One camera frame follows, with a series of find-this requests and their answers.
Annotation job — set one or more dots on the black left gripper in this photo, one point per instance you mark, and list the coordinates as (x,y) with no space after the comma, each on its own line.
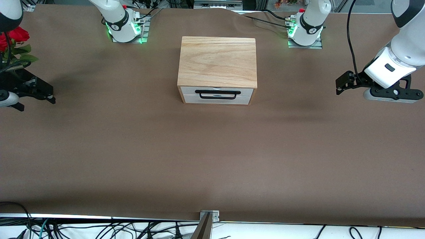
(359,79)

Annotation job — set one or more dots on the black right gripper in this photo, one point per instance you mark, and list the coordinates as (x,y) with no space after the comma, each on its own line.
(15,80)

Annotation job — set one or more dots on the wooden drawer with white front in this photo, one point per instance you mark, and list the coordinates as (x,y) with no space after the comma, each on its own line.
(186,91)

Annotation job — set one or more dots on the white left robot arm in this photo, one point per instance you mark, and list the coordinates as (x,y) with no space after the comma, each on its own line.
(312,20)

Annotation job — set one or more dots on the light wooden drawer cabinet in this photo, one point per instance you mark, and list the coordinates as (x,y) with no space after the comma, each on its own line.
(217,63)

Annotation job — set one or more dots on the plain white drawer front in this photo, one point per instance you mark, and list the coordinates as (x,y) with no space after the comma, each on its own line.
(215,100)

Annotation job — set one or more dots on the small red artificial rose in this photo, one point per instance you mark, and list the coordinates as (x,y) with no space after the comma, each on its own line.
(2,43)

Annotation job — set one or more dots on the orange flower bunch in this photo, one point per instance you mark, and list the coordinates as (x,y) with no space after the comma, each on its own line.
(282,4)

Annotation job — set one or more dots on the brown table cover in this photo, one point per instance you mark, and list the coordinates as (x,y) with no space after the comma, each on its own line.
(212,159)

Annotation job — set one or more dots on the grey power strip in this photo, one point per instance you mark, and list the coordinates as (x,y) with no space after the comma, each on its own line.
(217,4)

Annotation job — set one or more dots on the grey aluminium pole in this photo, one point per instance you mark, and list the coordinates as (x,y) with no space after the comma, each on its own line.
(203,230)

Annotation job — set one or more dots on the aluminium frame post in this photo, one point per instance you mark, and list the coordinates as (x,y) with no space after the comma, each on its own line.
(30,6)

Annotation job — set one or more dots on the grey metal corner bracket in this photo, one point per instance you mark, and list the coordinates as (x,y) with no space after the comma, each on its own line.
(215,217)

